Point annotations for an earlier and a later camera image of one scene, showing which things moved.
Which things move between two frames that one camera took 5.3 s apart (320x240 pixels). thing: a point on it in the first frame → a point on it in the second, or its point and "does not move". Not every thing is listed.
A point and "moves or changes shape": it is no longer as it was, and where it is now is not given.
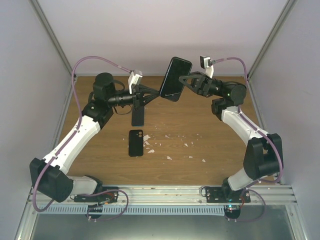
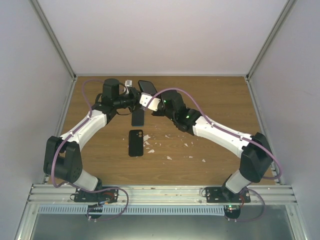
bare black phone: [138, 117] does not move
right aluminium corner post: [289, 5] does not move
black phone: [172, 87] moves or changes shape
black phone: [136, 143] does not move
